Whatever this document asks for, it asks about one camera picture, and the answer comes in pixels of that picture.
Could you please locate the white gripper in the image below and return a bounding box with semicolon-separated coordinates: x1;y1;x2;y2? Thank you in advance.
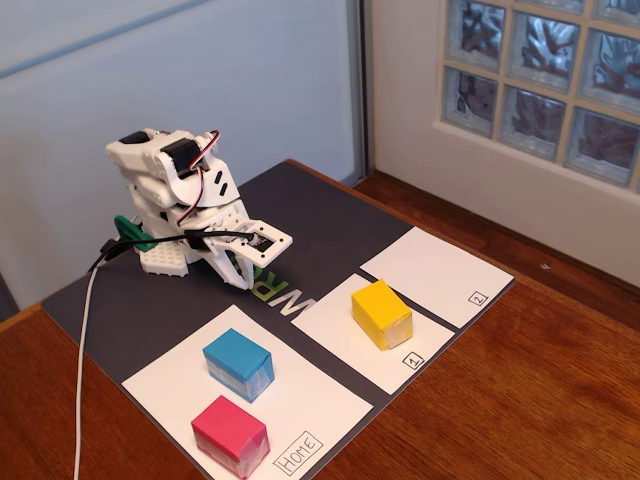
182;199;261;292

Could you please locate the blue box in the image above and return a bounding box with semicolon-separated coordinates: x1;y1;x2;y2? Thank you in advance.
202;327;275;404

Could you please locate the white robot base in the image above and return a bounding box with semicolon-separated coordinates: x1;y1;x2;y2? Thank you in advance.
127;184;191;279

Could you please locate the white zone 1 paper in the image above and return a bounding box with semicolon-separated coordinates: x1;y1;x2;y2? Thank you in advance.
290;272;456;396

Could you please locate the white home zone paper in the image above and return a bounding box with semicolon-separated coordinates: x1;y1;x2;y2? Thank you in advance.
121;303;375;480

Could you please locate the yellow box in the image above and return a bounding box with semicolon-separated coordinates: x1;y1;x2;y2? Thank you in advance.
350;278;414;352

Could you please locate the pink box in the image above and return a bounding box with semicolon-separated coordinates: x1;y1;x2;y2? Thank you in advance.
190;394;271;480

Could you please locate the white zone 2 paper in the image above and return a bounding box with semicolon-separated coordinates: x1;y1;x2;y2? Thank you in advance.
359;225;516;330

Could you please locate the green clamp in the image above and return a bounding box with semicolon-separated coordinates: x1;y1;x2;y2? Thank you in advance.
113;214;169;253

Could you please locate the dark grey mat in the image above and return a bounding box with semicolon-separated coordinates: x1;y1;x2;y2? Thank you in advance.
40;158;516;480

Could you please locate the glass block window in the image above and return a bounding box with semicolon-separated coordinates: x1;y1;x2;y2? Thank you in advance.
432;0;640;196

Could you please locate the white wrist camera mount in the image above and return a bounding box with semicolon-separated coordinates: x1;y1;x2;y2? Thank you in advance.
207;219;294;266

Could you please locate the black cable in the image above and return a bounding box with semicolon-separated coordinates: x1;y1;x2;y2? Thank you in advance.
88;228;256;274

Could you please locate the white cable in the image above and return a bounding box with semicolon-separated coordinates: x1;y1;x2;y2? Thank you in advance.
73;252;109;480

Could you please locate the grey metal door frame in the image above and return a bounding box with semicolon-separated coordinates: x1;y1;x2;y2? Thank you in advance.
346;0;374;184

